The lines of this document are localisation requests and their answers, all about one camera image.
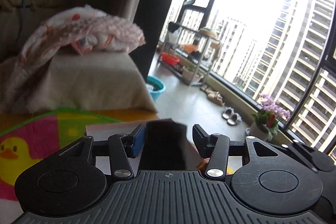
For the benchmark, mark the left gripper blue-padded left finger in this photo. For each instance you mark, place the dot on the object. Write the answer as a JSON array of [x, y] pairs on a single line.
[[123, 146]]

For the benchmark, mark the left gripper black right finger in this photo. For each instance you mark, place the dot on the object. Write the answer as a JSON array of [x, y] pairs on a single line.
[[213, 147]]

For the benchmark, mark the pink cardboard box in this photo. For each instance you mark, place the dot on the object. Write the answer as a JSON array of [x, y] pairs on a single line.
[[101, 132]]

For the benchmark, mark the grey slippers pair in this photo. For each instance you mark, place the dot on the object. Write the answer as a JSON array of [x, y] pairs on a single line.
[[233, 118]]

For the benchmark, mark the potted pink orchid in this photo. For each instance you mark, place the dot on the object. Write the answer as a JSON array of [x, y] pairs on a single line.
[[265, 126]]

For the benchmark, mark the teal plastic basin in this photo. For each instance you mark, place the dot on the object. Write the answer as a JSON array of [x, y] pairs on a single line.
[[155, 87]]

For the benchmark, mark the beige sofa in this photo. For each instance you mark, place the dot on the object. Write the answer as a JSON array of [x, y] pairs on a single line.
[[98, 80]]

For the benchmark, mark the red plastic basin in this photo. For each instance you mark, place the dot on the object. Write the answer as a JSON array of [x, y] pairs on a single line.
[[169, 59]]

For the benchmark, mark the metal storage rack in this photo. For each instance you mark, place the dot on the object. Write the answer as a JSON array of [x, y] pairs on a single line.
[[197, 51]]

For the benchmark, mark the colourful cartoon play mat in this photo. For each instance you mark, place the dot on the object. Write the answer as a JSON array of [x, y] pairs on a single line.
[[46, 133]]

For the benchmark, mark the floral pink blanket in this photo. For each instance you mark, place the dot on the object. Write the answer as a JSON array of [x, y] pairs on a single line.
[[83, 28]]

